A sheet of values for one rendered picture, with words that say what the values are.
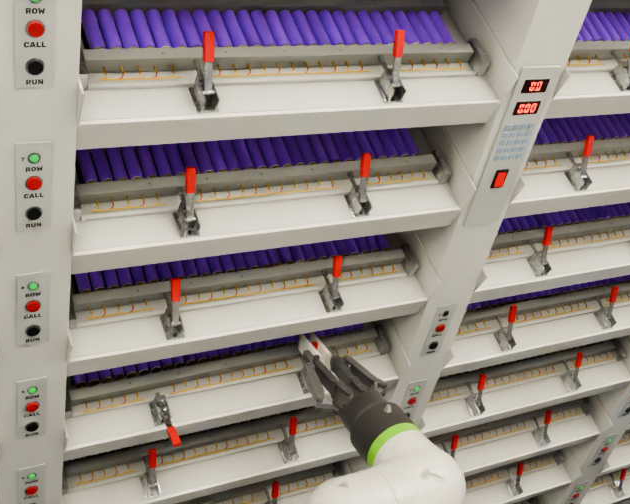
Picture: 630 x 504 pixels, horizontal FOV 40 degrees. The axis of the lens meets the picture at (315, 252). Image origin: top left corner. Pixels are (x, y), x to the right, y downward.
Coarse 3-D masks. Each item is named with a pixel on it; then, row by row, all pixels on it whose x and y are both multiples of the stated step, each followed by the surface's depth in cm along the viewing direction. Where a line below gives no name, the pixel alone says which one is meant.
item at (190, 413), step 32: (384, 320) 162; (352, 352) 160; (384, 352) 161; (192, 384) 146; (256, 384) 150; (288, 384) 152; (96, 416) 138; (128, 416) 139; (192, 416) 143; (224, 416) 145; (256, 416) 150; (64, 448) 132; (96, 448) 137
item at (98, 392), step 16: (336, 336) 158; (352, 336) 159; (368, 336) 160; (256, 352) 150; (272, 352) 152; (288, 352) 153; (176, 368) 144; (192, 368) 145; (208, 368) 146; (224, 368) 147; (240, 368) 149; (112, 384) 139; (128, 384) 140; (144, 384) 141; (160, 384) 143; (208, 384) 146; (80, 400) 136; (96, 400) 139; (112, 400) 139
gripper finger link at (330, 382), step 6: (318, 360) 145; (318, 366) 143; (324, 366) 143; (318, 372) 143; (324, 372) 142; (330, 372) 142; (324, 378) 142; (330, 378) 141; (336, 378) 141; (324, 384) 142; (330, 384) 141; (336, 384) 139; (342, 384) 139; (330, 390) 141; (342, 390) 137; (348, 390) 137; (348, 396) 137
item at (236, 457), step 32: (288, 416) 166; (320, 416) 169; (128, 448) 155; (160, 448) 155; (192, 448) 159; (224, 448) 161; (256, 448) 163; (288, 448) 163; (320, 448) 167; (352, 448) 169; (64, 480) 146; (96, 480) 150; (128, 480) 152; (160, 480) 154; (192, 480) 156; (224, 480) 158; (256, 480) 163
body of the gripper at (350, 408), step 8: (352, 384) 140; (336, 392) 138; (368, 392) 134; (376, 392) 135; (336, 400) 136; (344, 400) 136; (352, 400) 134; (360, 400) 133; (368, 400) 133; (376, 400) 133; (384, 400) 134; (344, 408) 134; (352, 408) 133; (360, 408) 132; (344, 416) 134; (352, 416) 132; (344, 424) 135; (352, 424) 132
